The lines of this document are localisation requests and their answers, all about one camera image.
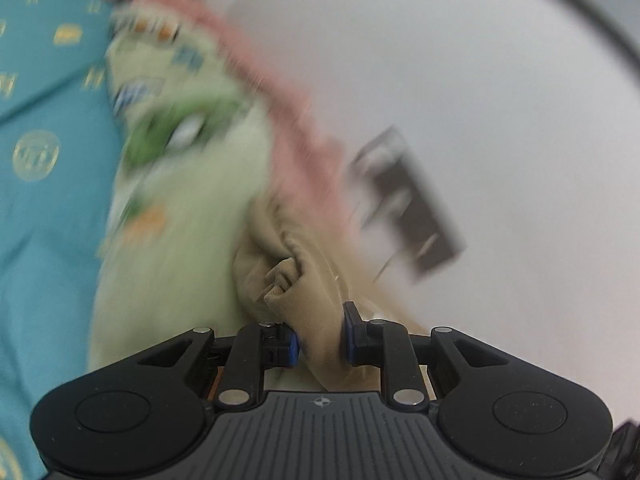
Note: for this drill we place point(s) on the tan trousers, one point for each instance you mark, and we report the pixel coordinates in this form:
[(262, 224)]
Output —
[(310, 285)]

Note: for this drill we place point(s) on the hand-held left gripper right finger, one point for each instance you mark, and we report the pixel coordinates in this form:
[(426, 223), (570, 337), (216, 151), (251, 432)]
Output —
[(350, 345)]

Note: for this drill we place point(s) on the teal printed bed sheet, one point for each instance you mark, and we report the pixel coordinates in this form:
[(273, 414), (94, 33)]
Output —
[(50, 235)]

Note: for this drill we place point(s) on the pink fluffy blanket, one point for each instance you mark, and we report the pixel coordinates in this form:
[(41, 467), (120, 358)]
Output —
[(280, 90)]

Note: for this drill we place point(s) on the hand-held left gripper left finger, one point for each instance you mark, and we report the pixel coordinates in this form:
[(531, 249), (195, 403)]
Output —
[(292, 349)]

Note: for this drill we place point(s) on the framed wall picture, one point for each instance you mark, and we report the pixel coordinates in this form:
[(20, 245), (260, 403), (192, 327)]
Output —
[(410, 210)]

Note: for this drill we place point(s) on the green cartoon printed blanket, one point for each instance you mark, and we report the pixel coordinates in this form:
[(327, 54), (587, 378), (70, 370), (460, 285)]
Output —
[(190, 220)]

